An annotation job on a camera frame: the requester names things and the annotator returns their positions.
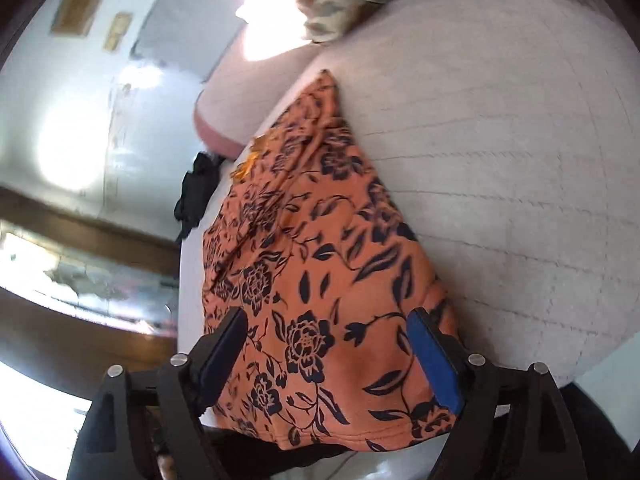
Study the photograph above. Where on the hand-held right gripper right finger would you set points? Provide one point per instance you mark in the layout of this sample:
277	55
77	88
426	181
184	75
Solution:
435	360

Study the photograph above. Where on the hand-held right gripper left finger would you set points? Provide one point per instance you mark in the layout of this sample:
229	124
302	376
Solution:
224	347

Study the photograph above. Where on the orange floral garment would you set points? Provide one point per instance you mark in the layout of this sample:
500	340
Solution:
325	280

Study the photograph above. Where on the wooden wardrobe with mirrors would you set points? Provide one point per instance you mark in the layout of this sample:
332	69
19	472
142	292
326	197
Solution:
85	300

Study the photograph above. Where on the black cloth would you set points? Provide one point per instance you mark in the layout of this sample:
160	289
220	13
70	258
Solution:
196	192

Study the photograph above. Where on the white quilted bed sheet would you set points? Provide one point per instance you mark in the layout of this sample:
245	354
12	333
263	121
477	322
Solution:
475	170

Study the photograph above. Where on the pink pillow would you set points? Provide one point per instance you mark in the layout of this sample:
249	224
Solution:
240	85

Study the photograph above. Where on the small framed wall picture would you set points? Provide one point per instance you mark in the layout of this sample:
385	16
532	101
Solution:
117	32

